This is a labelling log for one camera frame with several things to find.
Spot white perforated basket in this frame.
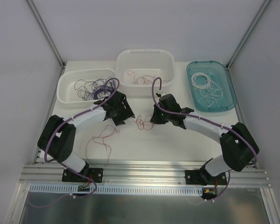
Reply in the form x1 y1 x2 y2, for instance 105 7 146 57
56 69 115 107

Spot white slotted cable duct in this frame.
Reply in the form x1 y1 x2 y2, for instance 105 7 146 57
29 184 203 196

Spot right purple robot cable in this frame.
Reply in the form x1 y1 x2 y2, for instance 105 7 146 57
151 77 259 205

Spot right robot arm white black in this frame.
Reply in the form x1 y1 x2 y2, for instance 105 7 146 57
150 92 259 186

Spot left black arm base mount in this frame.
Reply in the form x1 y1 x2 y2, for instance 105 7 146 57
62 168 104 183

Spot aluminium mounting rail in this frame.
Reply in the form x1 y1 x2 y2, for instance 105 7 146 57
20 160 273 188

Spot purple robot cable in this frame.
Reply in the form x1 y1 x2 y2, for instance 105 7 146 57
28 77 121 208
151 77 259 205

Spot aluminium frame post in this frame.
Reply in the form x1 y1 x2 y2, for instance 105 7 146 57
25 0 65 68
226 0 273 70

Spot teal transparent plastic tray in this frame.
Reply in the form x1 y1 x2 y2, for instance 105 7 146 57
186 61 238 112

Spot purple wire bundle in basket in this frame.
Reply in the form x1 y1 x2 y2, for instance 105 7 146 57
73 78 118 102

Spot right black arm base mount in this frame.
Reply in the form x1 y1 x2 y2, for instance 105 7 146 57
185 170 227 186

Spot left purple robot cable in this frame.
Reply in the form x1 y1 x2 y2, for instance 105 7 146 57
28 77 121 208

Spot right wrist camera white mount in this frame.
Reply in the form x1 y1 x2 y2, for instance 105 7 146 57
155 90 167 98

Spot coiled white wire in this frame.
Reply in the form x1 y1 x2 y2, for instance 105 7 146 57
191 72 212 90

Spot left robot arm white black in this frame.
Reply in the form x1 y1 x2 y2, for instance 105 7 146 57
37 91 134 182

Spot right aluminium frame post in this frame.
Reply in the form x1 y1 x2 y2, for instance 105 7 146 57
226 0 273 70

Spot white plastic tub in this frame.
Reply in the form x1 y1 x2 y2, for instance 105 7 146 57
115 49 176 98

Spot loose white wires in tray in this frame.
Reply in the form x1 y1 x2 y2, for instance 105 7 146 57
197 81 224 110

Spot left aluminium frame post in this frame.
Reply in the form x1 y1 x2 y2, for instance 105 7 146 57
25 0 65 68

